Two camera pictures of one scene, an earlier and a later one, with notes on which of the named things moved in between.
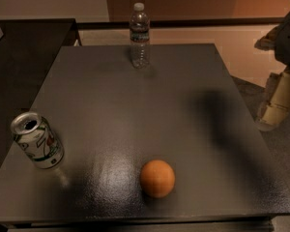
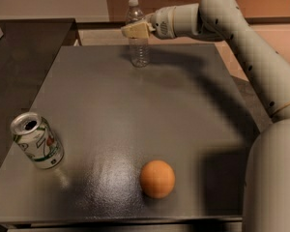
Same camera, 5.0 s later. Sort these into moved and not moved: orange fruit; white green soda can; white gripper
Moved: white gripper
Not moved: orange fruit; white green soda can
